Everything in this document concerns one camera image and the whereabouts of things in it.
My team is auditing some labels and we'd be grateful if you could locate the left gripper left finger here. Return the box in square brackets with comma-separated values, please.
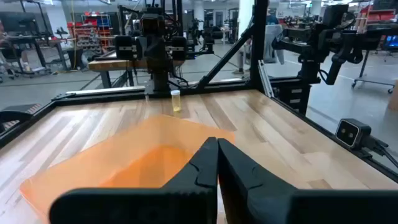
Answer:
[49, 136, 219, 224]

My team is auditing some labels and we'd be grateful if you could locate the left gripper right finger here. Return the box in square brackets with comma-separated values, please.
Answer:
[218, 138, 398, 224]

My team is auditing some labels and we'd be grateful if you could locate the yellow pill bottle white cap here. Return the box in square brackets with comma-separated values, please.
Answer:
[170, 89, 182, 113]

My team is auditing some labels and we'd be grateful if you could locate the translucent orange plastic basket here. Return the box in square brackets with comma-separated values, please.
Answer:
[19, 113, 236, 223]

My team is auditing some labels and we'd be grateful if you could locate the black drawer cabinet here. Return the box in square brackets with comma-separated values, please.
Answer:
[270, 77, 321, 116]

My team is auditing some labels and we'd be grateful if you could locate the wooden workbench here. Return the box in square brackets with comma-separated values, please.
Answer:
[88, 51, 187, 90]

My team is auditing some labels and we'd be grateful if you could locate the person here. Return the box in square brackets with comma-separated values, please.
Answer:
[239, 9, 285, 75]

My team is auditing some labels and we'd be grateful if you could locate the black rolling stand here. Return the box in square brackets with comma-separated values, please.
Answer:
[351, 49, 396, 94]

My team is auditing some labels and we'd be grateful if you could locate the black ribbed step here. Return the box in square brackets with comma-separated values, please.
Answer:
[0, 103, 43, 131]

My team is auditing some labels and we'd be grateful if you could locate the red parts bin shelf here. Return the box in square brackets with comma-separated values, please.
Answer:
[67, 12, 114, 55]

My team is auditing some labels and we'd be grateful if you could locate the blue lit monitor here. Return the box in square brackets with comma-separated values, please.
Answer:
[384, 34, 398, 50]

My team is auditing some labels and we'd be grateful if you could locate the black workstation desk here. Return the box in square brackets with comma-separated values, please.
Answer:
[0, 30, 77, 77]

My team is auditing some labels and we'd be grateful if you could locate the red storage rack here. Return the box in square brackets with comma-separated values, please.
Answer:
[357, 6, 398, 24]

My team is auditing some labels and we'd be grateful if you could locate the dark computer monitor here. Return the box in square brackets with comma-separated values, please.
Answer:
[0, 11, 53, 35]

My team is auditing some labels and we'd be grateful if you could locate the black table-level camera box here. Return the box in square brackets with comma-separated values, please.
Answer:
[335, 118, 373, 149]

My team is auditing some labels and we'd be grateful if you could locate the silver aluminium rail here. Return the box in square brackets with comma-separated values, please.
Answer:
[257, 59, 275, 99]

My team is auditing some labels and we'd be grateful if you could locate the black camera cable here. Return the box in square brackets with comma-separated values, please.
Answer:
[362, 136, 398, 170]

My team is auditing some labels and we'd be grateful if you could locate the black aluminium table frame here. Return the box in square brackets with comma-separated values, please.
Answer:
[0, 0, 398, 184]

